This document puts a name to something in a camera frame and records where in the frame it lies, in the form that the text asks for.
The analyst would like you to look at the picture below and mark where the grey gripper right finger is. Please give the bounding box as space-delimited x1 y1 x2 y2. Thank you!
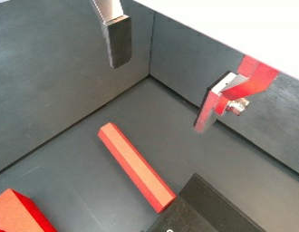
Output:
193 55 279 133

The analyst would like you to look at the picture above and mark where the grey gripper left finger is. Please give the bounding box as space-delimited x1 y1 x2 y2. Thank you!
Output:
91 0 132 69

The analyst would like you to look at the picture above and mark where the red hexagon peg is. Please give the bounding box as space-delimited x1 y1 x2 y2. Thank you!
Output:
97 122 175 213

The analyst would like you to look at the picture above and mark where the red peg board block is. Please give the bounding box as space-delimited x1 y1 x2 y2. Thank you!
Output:
0 188 57 232

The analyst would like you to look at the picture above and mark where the black curved peg stand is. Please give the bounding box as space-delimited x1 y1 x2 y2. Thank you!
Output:
148 173 266 232

